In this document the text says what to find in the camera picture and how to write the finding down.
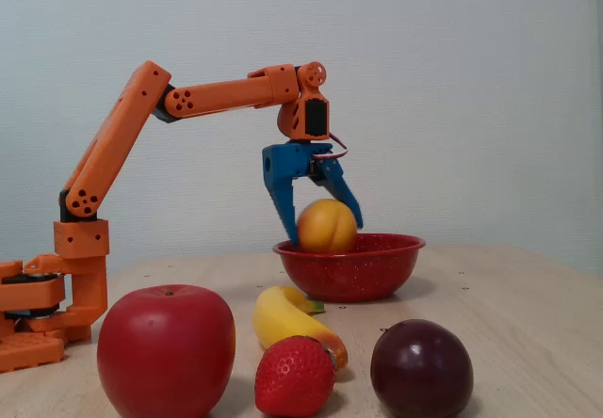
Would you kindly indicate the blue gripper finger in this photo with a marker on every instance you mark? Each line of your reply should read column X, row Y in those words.
column 340, row 182
column 285, row 206

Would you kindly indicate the blue gripper body with motor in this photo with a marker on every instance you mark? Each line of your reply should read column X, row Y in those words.
column 285, row 163

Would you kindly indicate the orange yellow toy peach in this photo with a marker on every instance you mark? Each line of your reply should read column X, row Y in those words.
column 327, row 227

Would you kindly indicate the orange robot base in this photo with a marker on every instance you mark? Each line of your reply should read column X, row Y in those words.
column 33, row 291

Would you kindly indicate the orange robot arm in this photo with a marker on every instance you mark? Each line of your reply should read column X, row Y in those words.
column 226, row 95

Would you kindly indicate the red speckled bowl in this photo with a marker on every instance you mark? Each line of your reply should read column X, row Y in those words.
column 351, row 274

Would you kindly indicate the yellow toy banana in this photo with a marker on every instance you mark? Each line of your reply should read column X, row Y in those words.
column 282, row 319

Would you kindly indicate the red toy strawberry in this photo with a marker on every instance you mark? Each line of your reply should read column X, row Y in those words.
column 292, row 378

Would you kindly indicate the red toy apple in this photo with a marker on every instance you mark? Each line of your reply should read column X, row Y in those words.
column 165, row 349

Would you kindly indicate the dark purple toy plum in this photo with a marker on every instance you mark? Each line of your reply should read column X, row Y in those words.
column 421, row 371

